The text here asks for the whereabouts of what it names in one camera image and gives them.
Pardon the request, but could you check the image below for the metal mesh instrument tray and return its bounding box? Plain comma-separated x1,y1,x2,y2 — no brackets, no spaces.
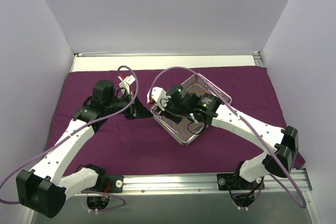
149,73,232,145

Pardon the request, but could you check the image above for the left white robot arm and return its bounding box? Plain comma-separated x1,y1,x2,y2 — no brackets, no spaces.
16,84,153,218

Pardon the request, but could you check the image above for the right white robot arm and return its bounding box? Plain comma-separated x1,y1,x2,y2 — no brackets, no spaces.
157,93,298,189

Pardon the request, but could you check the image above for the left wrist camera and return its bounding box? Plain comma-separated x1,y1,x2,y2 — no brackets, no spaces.
91,80,116,105

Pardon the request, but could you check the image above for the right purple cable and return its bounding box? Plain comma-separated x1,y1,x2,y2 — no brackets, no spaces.
150,66,307,209

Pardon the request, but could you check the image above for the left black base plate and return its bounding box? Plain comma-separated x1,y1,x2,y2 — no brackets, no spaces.
85,175,124,193

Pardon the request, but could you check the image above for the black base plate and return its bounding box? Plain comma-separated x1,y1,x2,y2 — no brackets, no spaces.
85,175,124,193
216,173,265,191

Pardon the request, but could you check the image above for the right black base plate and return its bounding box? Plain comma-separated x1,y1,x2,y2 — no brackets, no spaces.
216,173,265,191

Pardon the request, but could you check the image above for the aluminium right side rail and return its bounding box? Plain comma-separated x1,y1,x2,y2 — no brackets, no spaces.
253,52,264,68

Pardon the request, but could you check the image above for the aluminium rail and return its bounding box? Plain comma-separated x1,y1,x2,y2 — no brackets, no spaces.
253,52,264,68
71,169,312,196

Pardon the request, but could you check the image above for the aluminium front rail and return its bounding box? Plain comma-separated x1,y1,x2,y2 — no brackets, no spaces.
71,169,312,196

